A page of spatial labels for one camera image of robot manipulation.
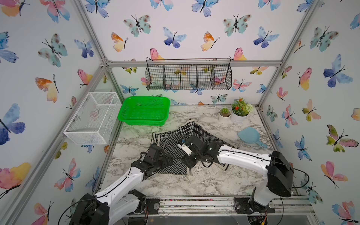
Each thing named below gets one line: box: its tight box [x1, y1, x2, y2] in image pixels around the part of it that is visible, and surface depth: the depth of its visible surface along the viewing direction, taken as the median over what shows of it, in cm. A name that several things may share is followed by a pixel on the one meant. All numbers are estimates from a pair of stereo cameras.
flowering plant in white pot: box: [230, 97, 254, 125], surface depth 101 cm
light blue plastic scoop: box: [237, 126, 268, 149], surface depth 103 cm
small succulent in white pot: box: [218, 107, 232, 124], surface depth 106 cm
